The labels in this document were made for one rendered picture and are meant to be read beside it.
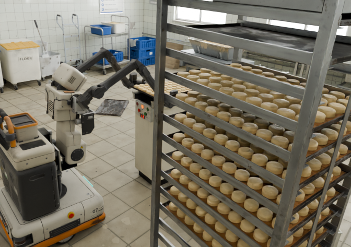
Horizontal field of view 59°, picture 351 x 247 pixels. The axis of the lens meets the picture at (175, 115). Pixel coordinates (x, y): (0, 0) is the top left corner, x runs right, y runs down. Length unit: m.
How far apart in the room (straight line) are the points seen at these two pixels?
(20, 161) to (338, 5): 1.88
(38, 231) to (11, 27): 4.65
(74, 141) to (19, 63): 3.64
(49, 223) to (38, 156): 0.52
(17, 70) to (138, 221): 3.92
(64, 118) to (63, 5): 4.76
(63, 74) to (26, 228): 1.06
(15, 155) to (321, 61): 1.82
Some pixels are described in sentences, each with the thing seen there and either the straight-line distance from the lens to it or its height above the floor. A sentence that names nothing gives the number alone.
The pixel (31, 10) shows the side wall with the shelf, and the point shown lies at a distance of 6.63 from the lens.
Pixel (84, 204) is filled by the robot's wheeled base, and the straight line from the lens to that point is 2.53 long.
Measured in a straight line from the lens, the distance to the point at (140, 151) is 3.07.
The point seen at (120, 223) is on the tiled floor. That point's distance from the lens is 2.75.
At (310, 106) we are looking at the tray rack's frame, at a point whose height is 1.58.
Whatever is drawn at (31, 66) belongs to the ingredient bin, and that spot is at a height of 0.39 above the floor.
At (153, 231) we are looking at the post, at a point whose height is 0.73.
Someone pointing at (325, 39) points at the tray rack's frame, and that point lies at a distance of 0.78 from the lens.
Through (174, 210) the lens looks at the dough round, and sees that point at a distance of 1.51.
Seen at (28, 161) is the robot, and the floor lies 0.75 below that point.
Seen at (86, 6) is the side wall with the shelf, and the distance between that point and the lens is 7.22.
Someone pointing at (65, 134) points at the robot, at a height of 0.77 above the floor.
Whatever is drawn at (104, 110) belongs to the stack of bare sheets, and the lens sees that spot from 4.82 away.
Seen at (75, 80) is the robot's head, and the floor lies 1.18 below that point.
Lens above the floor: 1.83
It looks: 23 degrees down
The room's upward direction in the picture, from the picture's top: 3 degrees clockwise
